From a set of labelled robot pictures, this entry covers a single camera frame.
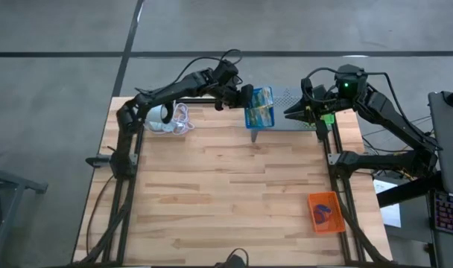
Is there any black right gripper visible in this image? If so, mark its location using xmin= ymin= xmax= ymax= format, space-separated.
xmin=283 ymin=76 xmax=338 ymax=126

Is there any green plastic basket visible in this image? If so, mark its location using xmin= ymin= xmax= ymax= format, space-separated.
xmin=304 ymin=106 xmax=336 ymax=126

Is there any blue plastic basket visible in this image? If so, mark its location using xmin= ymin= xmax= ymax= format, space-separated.
xmin=244 ymin=86 xmax=277 ymax=130

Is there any orange plastic basket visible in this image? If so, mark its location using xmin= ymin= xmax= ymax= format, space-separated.
xmin=306 ymin=191 xmax=347 ymax=235

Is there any white cylindrical lamp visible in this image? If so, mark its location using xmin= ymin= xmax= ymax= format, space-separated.
xmin=143 ymin=102 xmax=175 ymax=134

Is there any black beam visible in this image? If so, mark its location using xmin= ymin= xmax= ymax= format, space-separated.
xmin=377 ymin=171 xmax=443 ymax=208

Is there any white paper sheet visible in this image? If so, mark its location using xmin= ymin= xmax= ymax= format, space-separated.
xmin=373 ymin=178 xmax=403 ymax=229

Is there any backlit keyboard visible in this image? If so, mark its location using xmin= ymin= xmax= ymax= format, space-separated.
xmin=428 ymin=188 xmax=453 ymax=238

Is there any grey metal stand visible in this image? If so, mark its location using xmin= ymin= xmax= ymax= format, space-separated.
xmin=0 ymin=162 xmax=49 ymax=268

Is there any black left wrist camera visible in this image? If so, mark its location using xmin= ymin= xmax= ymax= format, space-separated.
xmin=211 ymin=58 xmax=241 ymax=86

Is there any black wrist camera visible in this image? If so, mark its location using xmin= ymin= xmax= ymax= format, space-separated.
xmin=310 ymin=83 xmax=328 ymax=102
xmin=211 ymin=58 xmax=241 ymax=86

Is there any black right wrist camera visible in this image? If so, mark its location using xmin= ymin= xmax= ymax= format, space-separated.
xmin=310 ymin=83 xmax=328 ymax=102

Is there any black right camera cable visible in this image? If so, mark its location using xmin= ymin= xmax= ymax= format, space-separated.
xmin=300 ymin=66 xmax=341 ymax=103

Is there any black camera cable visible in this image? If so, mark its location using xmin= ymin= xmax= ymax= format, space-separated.
xmin=172 ymin=48 xmax=244 ymax=87
xmin=300 ymin=66 xmax=341 ymax=103

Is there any black left camera cable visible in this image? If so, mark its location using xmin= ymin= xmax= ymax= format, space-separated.
xmin=172 ymin=48 xmax=244 ymax=87

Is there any white cable bundle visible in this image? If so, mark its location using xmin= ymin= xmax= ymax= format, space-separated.
xmin=169 ymin=101 xmax=196 ymax=136

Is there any black table-level camera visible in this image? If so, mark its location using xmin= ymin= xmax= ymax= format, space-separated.
xmin=214 ymin=247 xmax=250 ymax=268

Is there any brown cable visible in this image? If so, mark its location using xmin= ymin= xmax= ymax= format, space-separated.
xmin=85 ymin=173 xmax=115 ymax=258

